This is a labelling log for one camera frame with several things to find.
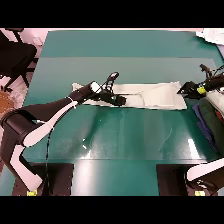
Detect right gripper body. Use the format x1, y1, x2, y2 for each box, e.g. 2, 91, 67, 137
176, 80, 203, 101

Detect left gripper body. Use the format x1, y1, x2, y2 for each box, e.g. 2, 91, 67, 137
99, 92, 128, 108

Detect white T-shirt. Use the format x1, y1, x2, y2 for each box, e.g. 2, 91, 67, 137
71, 80, 188, 111

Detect white garment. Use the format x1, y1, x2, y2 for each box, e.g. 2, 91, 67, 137
205, 90, 224, 108
195, 28, 224, 46

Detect orange garment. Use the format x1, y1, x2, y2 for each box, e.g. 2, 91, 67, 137
214, 109, 224, 123

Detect dark green garment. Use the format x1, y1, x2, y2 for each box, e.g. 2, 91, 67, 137
199, 98, 224, 155

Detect black office chair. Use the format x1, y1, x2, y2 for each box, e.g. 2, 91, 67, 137
0, 28, 39, 94

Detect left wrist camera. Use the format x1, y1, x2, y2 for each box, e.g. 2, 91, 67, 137
101, 71, 121, 96

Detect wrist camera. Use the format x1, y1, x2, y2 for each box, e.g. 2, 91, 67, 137
199, 63, 215, 80
101, 71, 121, 96

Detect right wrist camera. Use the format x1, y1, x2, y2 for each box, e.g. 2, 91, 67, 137
199, 63, 215, 80

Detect black cable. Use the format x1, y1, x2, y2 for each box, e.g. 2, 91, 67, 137
44, 128, 53, 197

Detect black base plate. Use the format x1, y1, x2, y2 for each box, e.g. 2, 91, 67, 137
155, 163, 202, 197
19, 162, 75, 197

